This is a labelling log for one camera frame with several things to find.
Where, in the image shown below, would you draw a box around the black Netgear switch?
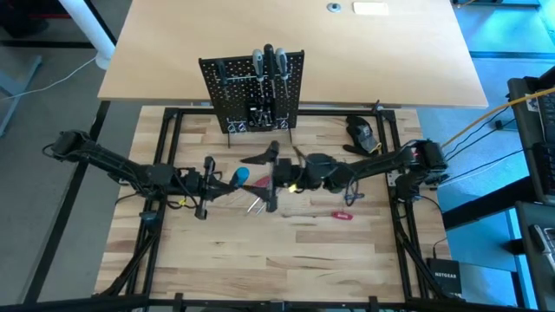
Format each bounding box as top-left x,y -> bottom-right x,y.
426,257 -> 463,296

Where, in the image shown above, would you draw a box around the large black-handled screwdriver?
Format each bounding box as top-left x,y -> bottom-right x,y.
263,42 -> 278,101

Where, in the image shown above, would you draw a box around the grey furniture leg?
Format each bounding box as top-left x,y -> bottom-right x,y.
0,54 -> 44,138

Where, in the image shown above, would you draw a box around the black perforated pegboard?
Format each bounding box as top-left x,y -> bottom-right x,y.
198,49 -> 306,149

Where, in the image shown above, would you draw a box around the red T-handle hex key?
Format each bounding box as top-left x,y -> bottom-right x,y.
280,210 -> 354,221

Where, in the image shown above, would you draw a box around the black-handled socket driver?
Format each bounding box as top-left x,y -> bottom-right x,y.
216,60 -> 230,101

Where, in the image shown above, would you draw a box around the large blue-striped clear screwdriver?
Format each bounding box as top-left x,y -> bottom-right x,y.
228,166 -> 251,190

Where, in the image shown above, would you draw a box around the white floor cable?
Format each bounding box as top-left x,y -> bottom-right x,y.
0,55 -> 99,103

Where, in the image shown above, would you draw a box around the white rectangular pad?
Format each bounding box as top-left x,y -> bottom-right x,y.
351,1 -> 392,16

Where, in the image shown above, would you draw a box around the tan wooden desk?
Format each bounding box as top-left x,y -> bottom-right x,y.
97,0 -> 490,109

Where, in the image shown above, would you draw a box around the yellow cable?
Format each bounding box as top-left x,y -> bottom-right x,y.
433,86 -> 555,153

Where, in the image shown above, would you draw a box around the small black box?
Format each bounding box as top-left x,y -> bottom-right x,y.
138,210 -> 161,227

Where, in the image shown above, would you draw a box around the white round post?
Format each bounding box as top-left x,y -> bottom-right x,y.
57,0 -> 116,71

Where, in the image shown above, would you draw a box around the black workstation desk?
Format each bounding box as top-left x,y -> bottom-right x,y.
506,68 -> 555,205
514,201 -> 555,312

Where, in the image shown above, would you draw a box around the wire tool holder rack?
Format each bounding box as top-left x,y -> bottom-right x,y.
214,73 -> 292,84

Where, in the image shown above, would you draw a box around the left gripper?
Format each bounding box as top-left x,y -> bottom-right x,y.
176,156 -> 244,220

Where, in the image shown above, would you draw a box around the black cable with plug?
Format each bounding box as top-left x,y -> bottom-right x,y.
441,107 -> 513,172

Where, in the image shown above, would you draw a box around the chrome ring screwdriver rack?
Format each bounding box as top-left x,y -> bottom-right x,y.
225,120 -> 291,134

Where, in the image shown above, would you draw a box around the black pegboard bin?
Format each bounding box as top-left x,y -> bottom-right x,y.
245,99 -> 277,131

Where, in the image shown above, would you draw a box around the grey-handled screwdriver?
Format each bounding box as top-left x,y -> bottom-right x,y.
251,48 -> 266,97
275,47 -> 291,100

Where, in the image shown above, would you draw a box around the black work glove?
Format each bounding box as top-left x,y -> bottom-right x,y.
342,114 -> 383,158

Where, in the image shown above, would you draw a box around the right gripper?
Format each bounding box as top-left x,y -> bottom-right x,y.
240,140 -> 304,214

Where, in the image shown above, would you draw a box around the blue T-handle hex key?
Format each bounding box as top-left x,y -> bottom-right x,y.
343,177 -> 366,207

